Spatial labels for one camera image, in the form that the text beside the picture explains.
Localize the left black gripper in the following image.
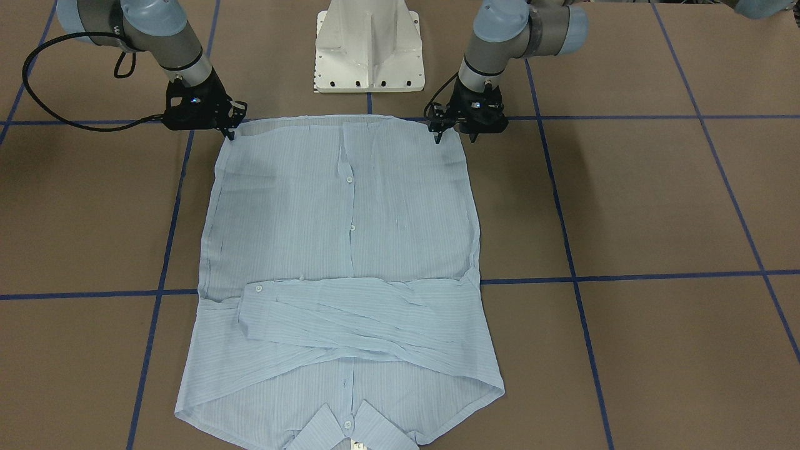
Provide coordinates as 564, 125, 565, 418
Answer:
426, 75, 509, 144

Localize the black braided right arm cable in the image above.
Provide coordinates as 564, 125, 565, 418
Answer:
22, 31, 173, 133

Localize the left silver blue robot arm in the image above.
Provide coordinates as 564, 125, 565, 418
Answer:
423, 1, 589, 143

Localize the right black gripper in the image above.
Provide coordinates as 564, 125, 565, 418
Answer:
162, 66, 248, 141

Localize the light blue button shirt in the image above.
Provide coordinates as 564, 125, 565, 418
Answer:
174, 114, 505, 449

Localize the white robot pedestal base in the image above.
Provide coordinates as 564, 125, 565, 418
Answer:
314, 1, 426, 93

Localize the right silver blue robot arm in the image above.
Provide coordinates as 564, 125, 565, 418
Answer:
56, 1, 248, 140

